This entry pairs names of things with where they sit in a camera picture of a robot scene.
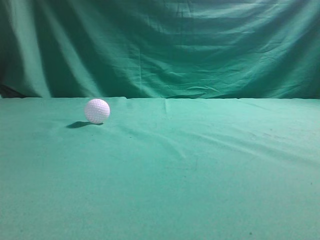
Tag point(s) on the white dimpled golf ball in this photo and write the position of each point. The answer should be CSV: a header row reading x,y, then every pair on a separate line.
x,y
96,111

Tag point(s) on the green table cloth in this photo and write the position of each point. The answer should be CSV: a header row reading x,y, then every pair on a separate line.
x,y
160,169

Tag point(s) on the green backdrop curtain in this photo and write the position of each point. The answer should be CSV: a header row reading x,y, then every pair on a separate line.
x,y
209,49

